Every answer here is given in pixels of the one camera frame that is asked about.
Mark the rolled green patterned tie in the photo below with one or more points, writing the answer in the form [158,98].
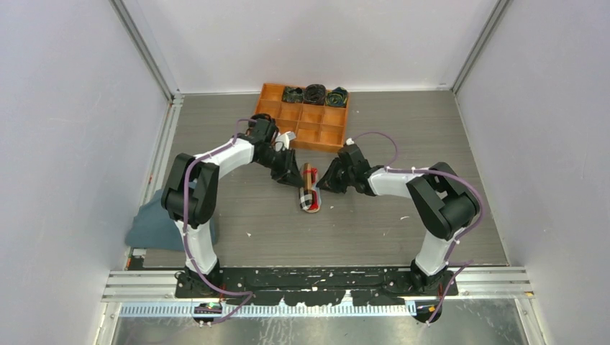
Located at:
[337,98]

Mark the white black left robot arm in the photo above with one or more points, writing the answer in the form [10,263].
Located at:
[191,190]

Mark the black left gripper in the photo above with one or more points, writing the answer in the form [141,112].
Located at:
[289,173]

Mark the rolled black brown tie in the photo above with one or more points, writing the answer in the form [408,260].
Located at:
[315,94]

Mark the dark blue-grey cloth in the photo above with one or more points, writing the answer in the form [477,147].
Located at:
[152,227]

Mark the orange wooden divided tray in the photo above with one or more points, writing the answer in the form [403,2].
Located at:
[320,128]

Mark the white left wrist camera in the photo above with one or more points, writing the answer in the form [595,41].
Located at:
[283,140]

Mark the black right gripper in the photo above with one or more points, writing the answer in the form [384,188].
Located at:
[329,182]

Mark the rolled dark green tie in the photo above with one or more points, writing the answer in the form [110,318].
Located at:
[292,95]

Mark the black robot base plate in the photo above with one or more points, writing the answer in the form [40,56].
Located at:
[312,286]

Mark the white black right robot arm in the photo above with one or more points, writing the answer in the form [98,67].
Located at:
[447,205]

